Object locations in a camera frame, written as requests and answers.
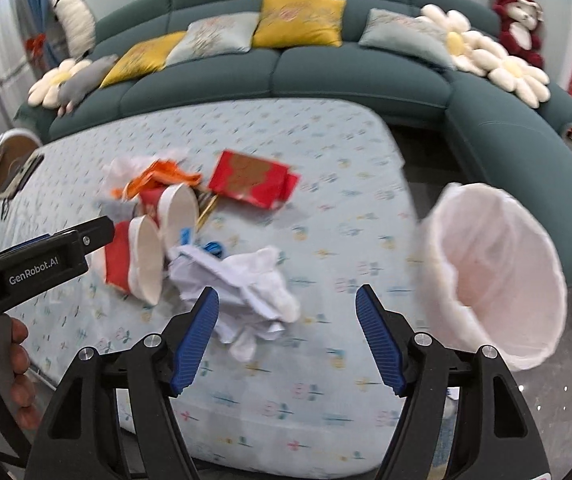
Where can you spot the red gold gift box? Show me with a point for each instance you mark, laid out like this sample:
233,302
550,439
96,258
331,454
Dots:
260,182

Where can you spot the white flower pillow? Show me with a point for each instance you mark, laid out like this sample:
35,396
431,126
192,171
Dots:
511,74
462,40

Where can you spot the yellow embroidered cushion centre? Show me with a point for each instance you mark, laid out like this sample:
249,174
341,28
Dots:
286,24

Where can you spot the teal sectional sofa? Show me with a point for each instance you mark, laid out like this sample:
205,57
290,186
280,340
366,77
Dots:
495,138

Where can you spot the yellow embroidered cushion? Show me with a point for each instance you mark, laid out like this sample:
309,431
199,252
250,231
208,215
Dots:
143,59
286,24

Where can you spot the red white paper cup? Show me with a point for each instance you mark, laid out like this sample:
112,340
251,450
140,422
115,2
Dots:
133,261
175,211

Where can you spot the white lined trash bin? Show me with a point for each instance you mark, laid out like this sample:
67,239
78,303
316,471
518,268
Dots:
488,274

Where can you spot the white flower pillow inner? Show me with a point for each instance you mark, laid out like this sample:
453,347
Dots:
462,40

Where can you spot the person's left hand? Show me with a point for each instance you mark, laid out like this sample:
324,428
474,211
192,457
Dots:
22,391

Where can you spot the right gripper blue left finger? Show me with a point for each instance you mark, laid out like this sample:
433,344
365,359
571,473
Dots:
188,354

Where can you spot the white flower pillow outer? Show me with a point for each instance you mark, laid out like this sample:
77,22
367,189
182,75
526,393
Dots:
511,74

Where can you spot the light blue cushion left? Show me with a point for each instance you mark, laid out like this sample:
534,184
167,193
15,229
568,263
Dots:
223,34

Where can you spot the yellow embroidered cushion left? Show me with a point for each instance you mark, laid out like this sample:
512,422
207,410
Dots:
143,59

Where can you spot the white panda plush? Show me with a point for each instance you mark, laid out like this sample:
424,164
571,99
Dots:
78,24

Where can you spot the light blue cushion right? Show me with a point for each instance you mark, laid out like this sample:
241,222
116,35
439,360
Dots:
400,33

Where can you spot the blue wrapper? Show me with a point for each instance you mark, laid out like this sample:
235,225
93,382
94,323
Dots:
213,248

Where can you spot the grey plush toy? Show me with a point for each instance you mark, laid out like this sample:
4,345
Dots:
88,79

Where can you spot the white cloth towel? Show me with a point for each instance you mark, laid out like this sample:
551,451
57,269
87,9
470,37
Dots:
255,302

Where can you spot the orange torn wrapper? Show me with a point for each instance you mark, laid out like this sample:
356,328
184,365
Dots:
162,172

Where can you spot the red white teddy bear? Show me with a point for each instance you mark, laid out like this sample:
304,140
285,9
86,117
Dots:
520,22

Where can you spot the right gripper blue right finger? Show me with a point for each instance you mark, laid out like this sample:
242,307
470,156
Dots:
386,335

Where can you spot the light blue cushion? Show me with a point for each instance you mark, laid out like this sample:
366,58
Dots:
223,34
400,33

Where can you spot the white flower pillow left end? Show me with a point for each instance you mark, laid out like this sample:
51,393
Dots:
45,92

